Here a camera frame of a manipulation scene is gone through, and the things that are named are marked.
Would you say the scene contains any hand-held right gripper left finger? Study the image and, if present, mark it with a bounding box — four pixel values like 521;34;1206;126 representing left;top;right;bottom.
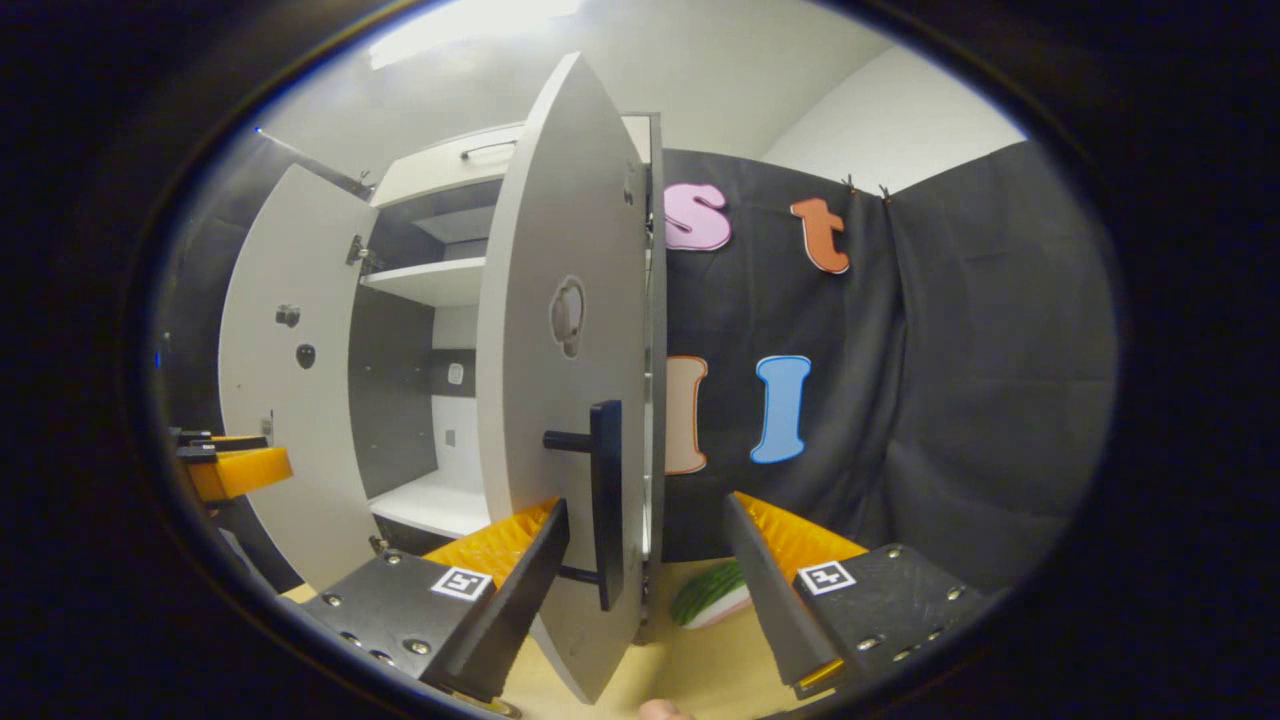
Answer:
300;497;572;704

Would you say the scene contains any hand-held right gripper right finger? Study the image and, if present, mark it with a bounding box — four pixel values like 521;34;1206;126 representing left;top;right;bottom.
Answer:
722;490;993;701

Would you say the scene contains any white cabinet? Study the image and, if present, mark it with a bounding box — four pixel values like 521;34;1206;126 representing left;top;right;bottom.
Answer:
345;112;669;646

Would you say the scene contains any white cabinet door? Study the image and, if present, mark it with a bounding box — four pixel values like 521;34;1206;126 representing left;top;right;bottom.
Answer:
475;52;669;706
218;163;386;593

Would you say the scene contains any white cabinet shelf board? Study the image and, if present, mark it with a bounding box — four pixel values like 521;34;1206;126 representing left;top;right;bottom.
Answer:
360;257;488;309

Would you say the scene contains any white cabinet drawer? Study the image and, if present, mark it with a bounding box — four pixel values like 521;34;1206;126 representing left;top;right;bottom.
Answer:
370;115;653;209

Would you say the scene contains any green striped toy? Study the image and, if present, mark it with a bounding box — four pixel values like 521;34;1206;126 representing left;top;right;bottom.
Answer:
668;560;753;631

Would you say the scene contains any black door handle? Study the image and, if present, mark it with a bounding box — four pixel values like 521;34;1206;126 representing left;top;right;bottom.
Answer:
543;400;626;613

